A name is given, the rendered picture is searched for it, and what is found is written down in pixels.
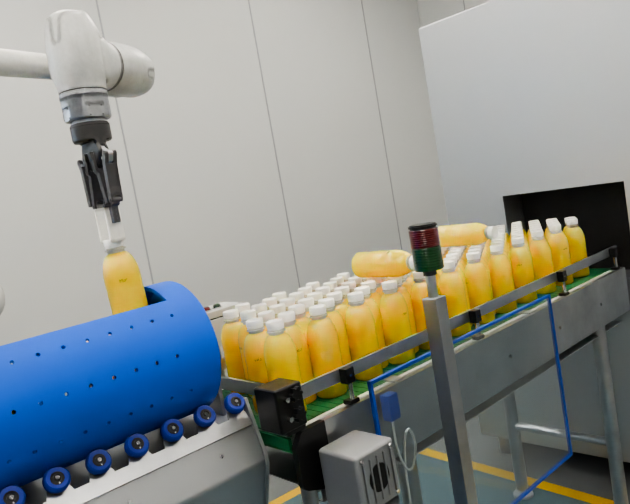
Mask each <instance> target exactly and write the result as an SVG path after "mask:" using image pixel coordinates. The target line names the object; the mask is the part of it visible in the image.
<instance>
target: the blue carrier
mask: <svg viewBox="0 0 630 504"><path fill-rule="evenodd" d="M144 289H145V293H146V297H147V301H148V306H144V307H141V308H137V309H133V310H130V311H126V312H122V313H119V314H115V315H111V316H108V317H104V318H100V319H97V320H93V321H90V322H86V323H82V324H79V325H75V326H71V327H68V328H64V329H60V330H57V331H53V332H49V333H46V334H42V335H38V336H35V337H31V338H27V339H24V340H20V341H17V342H13V343H9V344H6V345H2V346H0V490H1V489H2V488H4V487H6V486H9V485H16V486H19V487H20V486H23V485H25V484H28V483H30V482H32V481H35V480H37V479H39V478H42V477H43V476H44V474H45V472H46V471H47V470H48V469H50V468H52V467H55V466H61V467H64V468H66V467H68V466H70V465H73V464H75V463H77V462H80V461H82V460H85V459H86V457H87V455H88V454H89V453H90V452H91V451H93V450H95V449H103V450H108V449H111V448H113V447H115V446H118V445H120V444H122V443H125V441H126V439H127V437H128V436H130V435H131V434H134V433H141V434H143V435H144V434H146V433H149V432H151V431H153V430H156V429H158V428H160V427H161V425H162V424H163V422H164V421H166V420H167V419H172V418H173V419H177V420H179V419H182V418H184V417H187V416H189V415H191V414H194V411H195V410H196V408H197V407H199V406H201V405H208V406H210V405H211V404H212V403H213V401H214V400H215V398H216V396H217V394H218V391H219V387H220V383H221V356H220V350H219V345H218V341H217V337H216V334H215V331H214V328H213V326H212V323H211V321H210V319H209V317H208V315H207V313H206V311H205V309H204V308H203V306H202V304H201V303H200V302H199V300H198V299H197V298H196V297H195V295H194V294H193V293H192V292H191V291H190V290H188V289H187V288H186V287H185V286H183V285H181V284H179V283H177V282H173V281H164V282H160V283H156V284H152V285H148V286H144ZM151 322H152V323H151ZM130 328H132V329H130ZM108 334H110V335H108ZM86 341H88V342H86ZM176 355H177V357H176ZM156 362H157V364H156ZM10 363H13V364H10ZM135 369H136V372H135ZM113 376H114V379H112V377H113ZM90 384H91V387H89V385H90ZM65 392H67V395H66V396H65ZM13 410H14V411H15V413H14V414H12V411H13Z"/></svg>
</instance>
